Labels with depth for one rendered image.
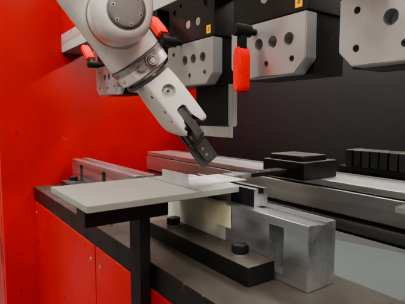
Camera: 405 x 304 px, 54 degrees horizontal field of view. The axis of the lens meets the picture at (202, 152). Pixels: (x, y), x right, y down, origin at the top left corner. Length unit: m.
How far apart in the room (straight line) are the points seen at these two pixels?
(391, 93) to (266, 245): 0.60
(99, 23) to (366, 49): 0.31
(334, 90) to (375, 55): 0.71
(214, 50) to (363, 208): 0.41
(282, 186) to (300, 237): 0.39
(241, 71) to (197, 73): 0.16
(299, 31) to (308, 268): 0.32
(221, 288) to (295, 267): 0.11
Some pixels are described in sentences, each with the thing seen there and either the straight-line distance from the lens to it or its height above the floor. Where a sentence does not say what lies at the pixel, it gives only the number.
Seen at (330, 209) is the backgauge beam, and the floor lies 0.93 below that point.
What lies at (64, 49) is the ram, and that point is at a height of 1.35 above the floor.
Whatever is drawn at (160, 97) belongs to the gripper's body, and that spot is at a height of 1.15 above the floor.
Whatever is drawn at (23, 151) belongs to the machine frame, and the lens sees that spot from 1.48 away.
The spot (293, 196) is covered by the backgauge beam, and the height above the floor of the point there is 0.94.
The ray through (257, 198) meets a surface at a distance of 0.66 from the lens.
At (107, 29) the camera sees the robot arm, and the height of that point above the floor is 1.22.
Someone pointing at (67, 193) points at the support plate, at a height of 1.00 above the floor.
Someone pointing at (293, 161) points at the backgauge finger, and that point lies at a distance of 0.86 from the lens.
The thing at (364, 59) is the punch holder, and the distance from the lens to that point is 0.49.
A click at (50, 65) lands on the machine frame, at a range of 1.50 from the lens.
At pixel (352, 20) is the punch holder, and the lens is 0.50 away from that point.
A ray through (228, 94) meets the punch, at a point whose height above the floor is 1.16.
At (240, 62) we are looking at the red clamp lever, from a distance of 0.58.
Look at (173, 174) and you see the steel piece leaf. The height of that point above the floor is 1.02.
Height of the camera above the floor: 1.12
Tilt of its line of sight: 5 degrees down
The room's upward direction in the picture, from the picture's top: straight up
